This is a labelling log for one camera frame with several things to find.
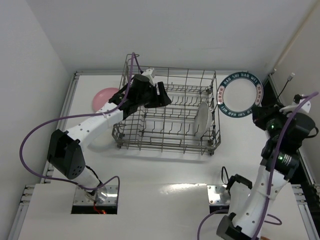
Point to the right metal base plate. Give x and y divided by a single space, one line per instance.
218 195

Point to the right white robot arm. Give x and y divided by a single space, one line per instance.
250 201

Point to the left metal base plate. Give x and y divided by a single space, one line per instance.
105 196

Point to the pink plate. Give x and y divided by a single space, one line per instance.
102 97

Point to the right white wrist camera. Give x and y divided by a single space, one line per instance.
296 102

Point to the plain white plate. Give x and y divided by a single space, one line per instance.
201 120

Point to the white plate with lettered rim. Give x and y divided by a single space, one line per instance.
238 93

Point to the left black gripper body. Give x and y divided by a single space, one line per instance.
155 94

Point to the grey wire dish rack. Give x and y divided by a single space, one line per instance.
171 128

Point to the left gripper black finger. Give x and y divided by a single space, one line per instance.
163 99
152 102

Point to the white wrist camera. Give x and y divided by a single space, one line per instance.
296 102
150 73

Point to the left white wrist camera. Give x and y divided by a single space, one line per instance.
150 73

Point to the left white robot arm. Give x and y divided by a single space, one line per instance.
65 151

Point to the metal base plate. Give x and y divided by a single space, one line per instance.
218 195
105 196

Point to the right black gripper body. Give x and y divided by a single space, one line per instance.
260 115

